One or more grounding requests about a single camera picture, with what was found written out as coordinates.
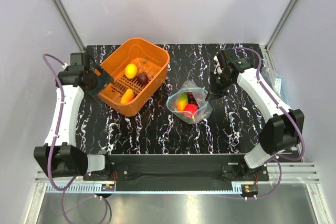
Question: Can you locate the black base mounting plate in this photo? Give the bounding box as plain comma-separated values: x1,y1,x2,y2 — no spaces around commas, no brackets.
84,154,269,194

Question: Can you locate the aluminium corner post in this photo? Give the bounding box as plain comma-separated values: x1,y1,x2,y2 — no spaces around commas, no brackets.
265,0,299,51
52,0,86,52

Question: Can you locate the right aluminium corner post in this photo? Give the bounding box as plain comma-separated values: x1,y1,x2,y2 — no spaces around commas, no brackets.
265,0,299,51

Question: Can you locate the left aluminium corner post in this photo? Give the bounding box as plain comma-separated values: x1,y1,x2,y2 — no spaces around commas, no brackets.
52,0,86,52

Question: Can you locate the aluminium frame rail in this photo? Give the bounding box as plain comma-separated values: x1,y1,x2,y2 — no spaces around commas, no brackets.
35,163,320,183

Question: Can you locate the spare clear plastic bag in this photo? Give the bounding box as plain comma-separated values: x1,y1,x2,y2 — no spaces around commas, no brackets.
261,66,288,103

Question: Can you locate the small orange fruit slice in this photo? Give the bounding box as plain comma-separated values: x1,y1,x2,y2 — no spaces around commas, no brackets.
120,88,135,104

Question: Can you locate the green orange mango toy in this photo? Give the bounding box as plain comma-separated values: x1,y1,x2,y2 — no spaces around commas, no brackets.
176,92,188,111

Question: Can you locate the orange plastic basket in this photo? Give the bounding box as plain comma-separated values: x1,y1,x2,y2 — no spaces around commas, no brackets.
99,38,170,116

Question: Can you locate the red strawberry toy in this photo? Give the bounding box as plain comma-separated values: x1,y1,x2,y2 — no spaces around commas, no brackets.
183,104,198,119

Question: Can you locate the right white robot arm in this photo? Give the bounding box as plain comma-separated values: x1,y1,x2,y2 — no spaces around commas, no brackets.
206,56,305,180

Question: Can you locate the black marble pattern mat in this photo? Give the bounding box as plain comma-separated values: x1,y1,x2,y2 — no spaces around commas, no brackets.
75,44,265,154

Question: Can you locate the dark purple plum toy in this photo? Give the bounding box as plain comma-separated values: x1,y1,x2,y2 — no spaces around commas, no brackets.
137,72,149,86

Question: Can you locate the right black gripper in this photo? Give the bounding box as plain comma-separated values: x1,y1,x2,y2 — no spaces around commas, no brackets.
206,71,234,102

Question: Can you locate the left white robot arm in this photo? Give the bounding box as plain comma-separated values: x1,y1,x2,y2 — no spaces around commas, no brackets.
34,63,113,180

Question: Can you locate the clear zip top bag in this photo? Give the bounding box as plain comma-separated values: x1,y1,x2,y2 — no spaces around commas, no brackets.
166,80,213,124

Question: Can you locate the yellow orange fruit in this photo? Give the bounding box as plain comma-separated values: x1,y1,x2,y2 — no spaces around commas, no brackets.
124,63,138,80

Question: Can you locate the dark red grape bunch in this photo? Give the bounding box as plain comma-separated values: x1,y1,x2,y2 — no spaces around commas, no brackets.
187,92,198,106

